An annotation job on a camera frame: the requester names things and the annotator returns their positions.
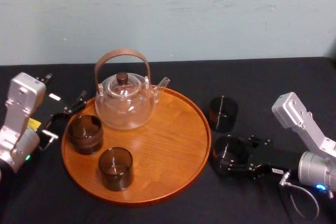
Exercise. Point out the round wooden tray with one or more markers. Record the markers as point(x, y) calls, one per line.
point(168, 153)

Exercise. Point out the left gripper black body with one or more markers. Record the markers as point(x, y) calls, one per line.
point(52, 106)

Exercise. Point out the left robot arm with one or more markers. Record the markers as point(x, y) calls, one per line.
point(18, 119)

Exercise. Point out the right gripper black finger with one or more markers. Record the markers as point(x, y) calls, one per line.
point(258, 141)
point(240, 168)

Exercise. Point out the black table cloth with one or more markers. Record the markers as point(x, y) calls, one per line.
point(168, 213)

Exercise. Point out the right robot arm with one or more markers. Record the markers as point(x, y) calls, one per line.
point(309, 134)

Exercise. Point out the glass lid with brown knob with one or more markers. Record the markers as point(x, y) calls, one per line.
point(121, 78)

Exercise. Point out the smoky brown glass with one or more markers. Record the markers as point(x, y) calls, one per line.
point(223, 153)
point(223, 119)
point(85, 140)
point(115, 176)

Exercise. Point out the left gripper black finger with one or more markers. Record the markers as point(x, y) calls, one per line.
point(82, 97)
point(74, 108)

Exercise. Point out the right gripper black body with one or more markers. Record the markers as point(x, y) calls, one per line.
point(275, 161)

